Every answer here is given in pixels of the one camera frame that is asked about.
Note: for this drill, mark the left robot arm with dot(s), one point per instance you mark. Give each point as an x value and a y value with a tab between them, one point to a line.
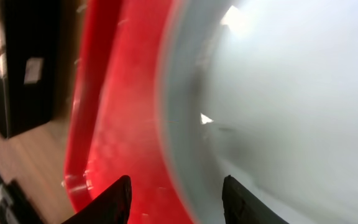
15	207

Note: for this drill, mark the black waste tray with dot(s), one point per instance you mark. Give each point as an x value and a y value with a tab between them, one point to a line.
28	42

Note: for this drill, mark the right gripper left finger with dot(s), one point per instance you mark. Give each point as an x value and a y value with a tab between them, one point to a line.
111	207

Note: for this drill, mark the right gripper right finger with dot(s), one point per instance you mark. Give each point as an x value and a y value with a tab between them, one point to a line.
243	207

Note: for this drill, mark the red serving tray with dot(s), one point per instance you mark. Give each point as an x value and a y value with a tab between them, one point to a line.
116	118

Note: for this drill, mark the light blue plate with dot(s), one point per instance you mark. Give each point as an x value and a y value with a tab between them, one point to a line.
266	92

